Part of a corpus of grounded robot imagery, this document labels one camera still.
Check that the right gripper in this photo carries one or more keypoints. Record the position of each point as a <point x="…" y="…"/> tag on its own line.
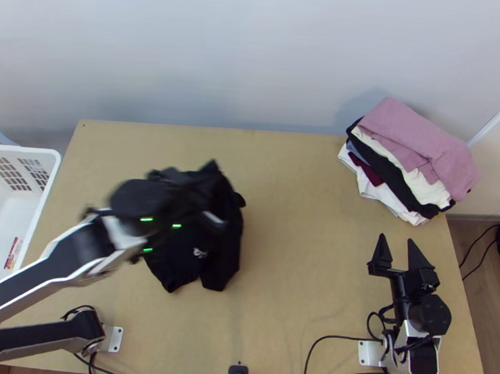
<point x="402" y="289"/>

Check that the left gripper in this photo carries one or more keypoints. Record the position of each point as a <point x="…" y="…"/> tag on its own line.
<point x="208" y="223"/>

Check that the black t-shirt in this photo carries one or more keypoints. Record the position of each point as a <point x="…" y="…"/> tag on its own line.
<point x="222" y="253"/>

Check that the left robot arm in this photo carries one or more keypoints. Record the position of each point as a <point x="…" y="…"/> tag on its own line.
<point x="59" y="261"/>

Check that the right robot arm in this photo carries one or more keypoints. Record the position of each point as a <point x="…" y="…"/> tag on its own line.
<point x="430" y="316"/>

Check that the pile of folded clothes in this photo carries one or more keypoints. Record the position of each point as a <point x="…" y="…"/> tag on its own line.
<point x="412" y="163"/>

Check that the white laundry basket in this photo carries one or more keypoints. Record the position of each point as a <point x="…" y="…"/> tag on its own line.
<point x="7" y="206"/>

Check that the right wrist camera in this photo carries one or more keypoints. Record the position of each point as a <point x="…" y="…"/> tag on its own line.
<point x="430" y="280"/>

